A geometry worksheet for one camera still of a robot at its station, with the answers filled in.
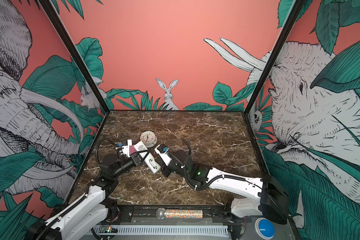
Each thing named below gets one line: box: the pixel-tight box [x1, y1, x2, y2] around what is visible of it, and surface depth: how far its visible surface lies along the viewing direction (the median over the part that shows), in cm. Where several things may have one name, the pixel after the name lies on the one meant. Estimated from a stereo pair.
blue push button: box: [255, 217, 275, 240], surface depth 70 cm
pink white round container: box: [129, 144, 137, 155], surface depth 75 cm
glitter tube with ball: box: [156, 208, 203, 220], surface depth 73 cm
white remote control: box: [133, 141, 161, 174], surface depth 76 cm
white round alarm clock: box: [140, 130, 158, 149], surface depth 103 cm
